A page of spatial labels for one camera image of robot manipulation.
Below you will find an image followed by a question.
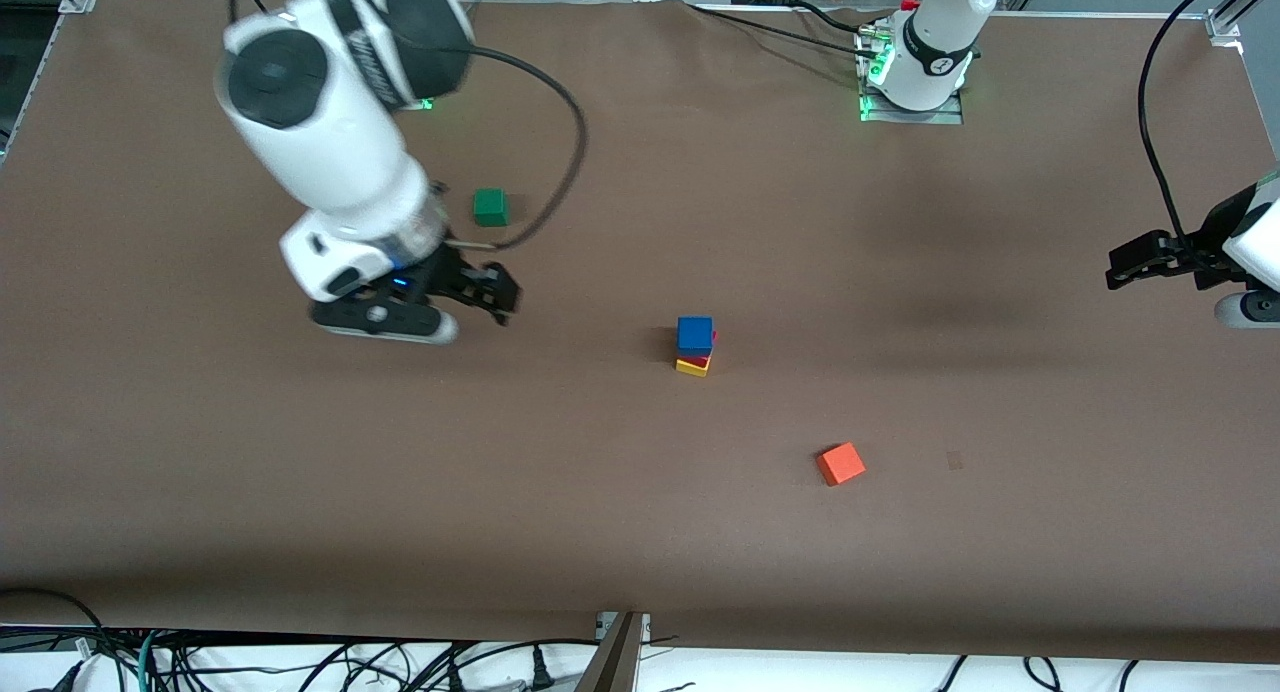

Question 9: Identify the brown table cover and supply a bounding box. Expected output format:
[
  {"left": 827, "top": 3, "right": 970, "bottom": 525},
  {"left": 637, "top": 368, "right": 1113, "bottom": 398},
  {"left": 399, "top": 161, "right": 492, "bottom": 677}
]
[{"left": 0, "top": 0, "right": 1280, "bottom": 663}]

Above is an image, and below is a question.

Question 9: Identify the orange block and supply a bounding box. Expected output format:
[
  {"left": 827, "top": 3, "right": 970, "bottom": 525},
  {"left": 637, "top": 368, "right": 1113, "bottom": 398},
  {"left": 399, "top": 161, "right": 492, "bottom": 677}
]
[{"left": 816, "top": 442, "right": 867, "bottom": 487}]

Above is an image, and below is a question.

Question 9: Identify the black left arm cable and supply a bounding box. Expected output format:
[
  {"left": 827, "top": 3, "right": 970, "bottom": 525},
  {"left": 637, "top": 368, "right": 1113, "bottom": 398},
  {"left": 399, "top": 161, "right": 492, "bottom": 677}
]
[{"left": 1140, "top": 0, "right": 1246, "bottom": 248}]

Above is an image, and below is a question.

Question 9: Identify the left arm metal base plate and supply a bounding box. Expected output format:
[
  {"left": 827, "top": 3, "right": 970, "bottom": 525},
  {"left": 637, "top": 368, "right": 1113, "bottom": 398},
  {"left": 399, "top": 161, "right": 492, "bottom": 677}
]
[{"left": 858, "top": 27, "right": 964, "bottom": 125}]

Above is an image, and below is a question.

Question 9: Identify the black cable on table cover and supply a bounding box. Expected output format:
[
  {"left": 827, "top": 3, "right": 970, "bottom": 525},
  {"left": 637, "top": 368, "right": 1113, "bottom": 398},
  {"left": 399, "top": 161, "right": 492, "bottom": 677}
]
[{"left": 685, "top": 0, "right": 886, "bottom": 58}]

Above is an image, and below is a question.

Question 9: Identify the metal frame strut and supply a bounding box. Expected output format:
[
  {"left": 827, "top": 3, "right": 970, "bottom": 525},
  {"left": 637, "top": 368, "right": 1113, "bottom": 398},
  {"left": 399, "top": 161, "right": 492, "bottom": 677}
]
[{"left": 575, "top": 612, "right": 651, "bottom": 692}]

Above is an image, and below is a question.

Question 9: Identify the black cable tangle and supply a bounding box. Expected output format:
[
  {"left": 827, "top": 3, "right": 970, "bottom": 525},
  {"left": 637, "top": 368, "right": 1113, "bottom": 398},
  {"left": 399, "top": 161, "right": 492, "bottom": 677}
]
[{"left": 0, "top": 627, "right": 601, "bottom": 692}]

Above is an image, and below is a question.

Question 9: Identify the black looped cable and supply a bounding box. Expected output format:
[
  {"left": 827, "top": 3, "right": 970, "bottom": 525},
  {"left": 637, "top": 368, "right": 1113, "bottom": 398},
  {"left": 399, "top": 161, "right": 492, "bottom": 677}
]
[{"left": 0, "top": 587, "right": 111, "bottom": 663}]

